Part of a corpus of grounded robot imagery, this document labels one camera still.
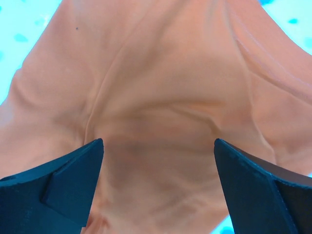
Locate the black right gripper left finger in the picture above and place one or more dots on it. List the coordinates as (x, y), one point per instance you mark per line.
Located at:
(53, 198)

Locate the orange t-shirt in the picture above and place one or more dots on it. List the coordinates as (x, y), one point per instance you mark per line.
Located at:
(158, 81)

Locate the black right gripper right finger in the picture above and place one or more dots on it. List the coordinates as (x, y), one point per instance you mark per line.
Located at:
(262, 198)

